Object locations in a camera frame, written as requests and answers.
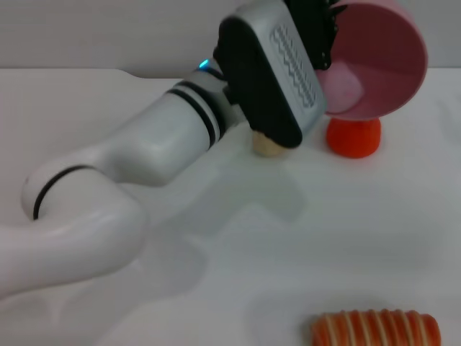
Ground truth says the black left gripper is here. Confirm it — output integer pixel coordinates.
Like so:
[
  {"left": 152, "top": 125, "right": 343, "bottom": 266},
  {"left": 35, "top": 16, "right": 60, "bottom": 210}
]
[{"left": 286, "top": 0, "right": 347, "bottom": 71}]

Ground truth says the pink toy peach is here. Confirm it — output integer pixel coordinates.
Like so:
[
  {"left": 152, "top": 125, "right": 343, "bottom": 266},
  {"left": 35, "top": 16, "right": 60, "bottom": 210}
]
[{"left": 316, "top": 63, "right": 364, "bottom": 113}]

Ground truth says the pink plastic bowl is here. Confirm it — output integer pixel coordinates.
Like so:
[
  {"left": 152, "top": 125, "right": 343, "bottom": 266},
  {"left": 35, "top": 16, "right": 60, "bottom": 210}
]
[{"left": 316, "top": 0, "right": 429, "bottom": 120}]

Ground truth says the red orange toy pear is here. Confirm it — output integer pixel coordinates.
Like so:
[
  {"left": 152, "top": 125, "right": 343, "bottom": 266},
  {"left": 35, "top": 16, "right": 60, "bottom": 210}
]
[{"left": 326, "top": 116, "right": 382, "bottom": 159}]

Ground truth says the beige round bun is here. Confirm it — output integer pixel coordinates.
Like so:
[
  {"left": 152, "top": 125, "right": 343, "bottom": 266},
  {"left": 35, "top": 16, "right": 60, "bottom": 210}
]
[{"left": 251, "top": 131, "right": 286, "bottom": 158}]

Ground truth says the orange white striped toy bread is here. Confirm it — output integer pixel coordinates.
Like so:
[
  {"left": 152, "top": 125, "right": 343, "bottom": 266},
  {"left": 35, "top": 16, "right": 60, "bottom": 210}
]
[{"left": 310, "top": 309, "right": 442, "bottom": 346}]

